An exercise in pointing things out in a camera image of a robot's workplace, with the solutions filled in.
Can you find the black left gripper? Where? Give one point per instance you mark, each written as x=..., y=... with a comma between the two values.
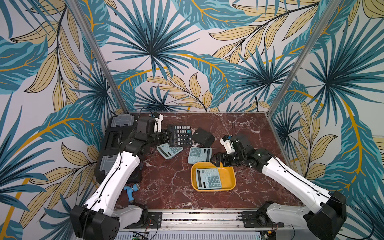
x=165, y=139

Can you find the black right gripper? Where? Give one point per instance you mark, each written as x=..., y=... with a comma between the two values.
x=225, y=156

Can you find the black keyed calculator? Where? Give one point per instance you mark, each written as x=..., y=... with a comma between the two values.
x=180, y=136

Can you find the yellow plastic tray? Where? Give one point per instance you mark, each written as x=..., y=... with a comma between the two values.
x=227, y=176

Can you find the large teal calculator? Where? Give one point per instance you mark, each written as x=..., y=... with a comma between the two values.
x=208, y=179

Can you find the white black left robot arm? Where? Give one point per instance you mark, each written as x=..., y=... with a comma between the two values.
x=97, y=218

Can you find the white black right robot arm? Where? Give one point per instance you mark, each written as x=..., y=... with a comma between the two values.
x=324, y=212

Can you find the small teal calculator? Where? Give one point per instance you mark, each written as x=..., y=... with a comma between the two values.
x=169, y=152

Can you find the black upside-down calculator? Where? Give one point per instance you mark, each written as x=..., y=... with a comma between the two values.
x=203, y=138

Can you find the black plastic toolbox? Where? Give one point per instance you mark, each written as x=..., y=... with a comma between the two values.
x=118, y=129

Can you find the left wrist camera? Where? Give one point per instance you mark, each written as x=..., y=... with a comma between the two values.
x=158, y=125

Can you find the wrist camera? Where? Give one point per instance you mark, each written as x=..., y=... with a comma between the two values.
x=227, y=144
x=158, y=125

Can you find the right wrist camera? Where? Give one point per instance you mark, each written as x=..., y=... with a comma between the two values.
x=227, y=144

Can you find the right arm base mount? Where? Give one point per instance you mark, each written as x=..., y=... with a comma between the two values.
x=258, y=220

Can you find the aluminium front rail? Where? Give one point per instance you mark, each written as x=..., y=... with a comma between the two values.
x=211, y=225

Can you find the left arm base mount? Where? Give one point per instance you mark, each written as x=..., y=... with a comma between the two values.
x=150, y=220

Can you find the left aluminium corner post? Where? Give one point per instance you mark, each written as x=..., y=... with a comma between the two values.
x=82, y=21

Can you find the aluminium corner post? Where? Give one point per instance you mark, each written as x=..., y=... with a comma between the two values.
x=324, y=19
x=82, y=21

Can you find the right aluminium corner post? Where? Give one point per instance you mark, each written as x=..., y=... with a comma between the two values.
x=324, y=19

